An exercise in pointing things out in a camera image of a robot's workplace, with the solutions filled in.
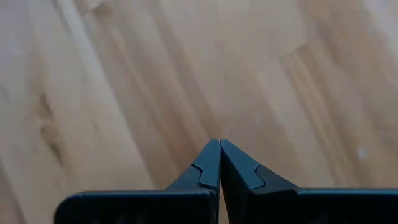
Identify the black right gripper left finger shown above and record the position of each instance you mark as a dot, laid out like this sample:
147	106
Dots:
192	205

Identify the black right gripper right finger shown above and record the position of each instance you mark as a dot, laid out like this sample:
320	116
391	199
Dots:
280	205

